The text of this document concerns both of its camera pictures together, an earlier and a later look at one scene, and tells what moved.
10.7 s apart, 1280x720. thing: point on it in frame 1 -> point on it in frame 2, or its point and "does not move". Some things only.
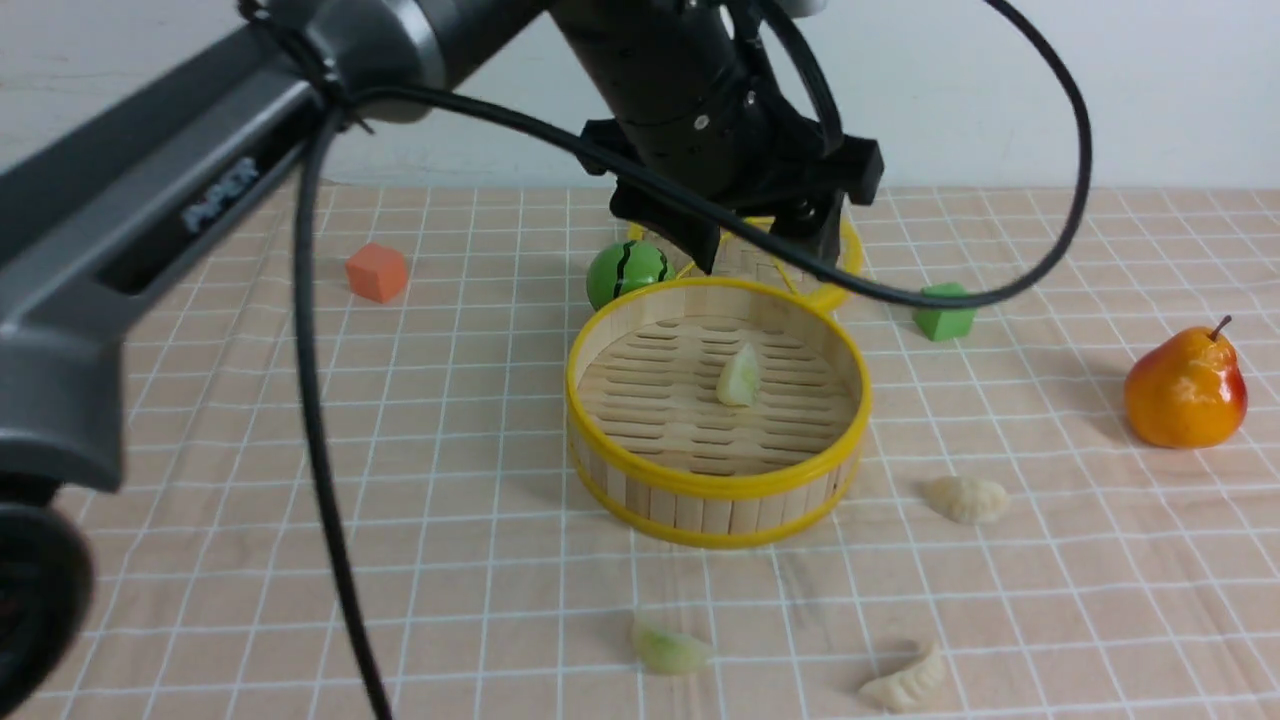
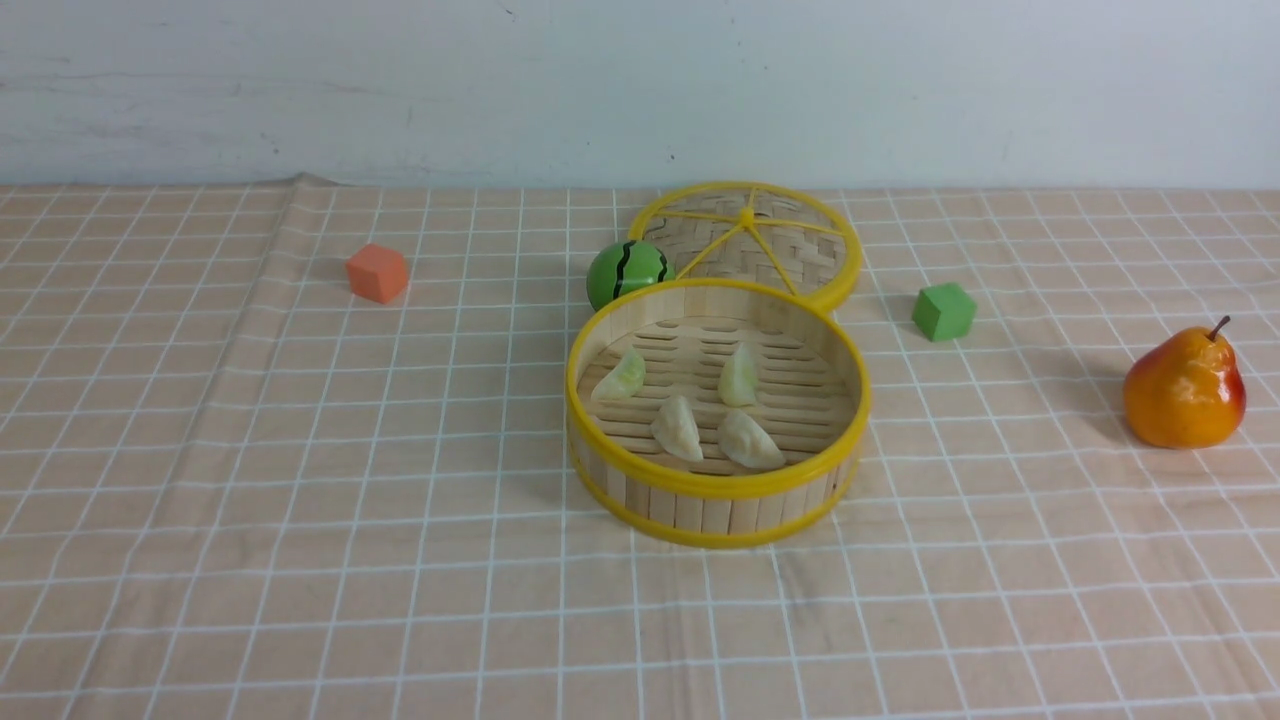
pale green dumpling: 670,653 -> 625,378
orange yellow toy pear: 1185,390 does not move
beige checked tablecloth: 1015,548 does not move
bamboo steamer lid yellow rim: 742,254 does not move
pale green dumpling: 740,380 does not move
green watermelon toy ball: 621,268 does not move
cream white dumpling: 897,690 -> 744,444
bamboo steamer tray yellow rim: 654,448 does not move
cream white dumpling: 966,500 -> 676,430
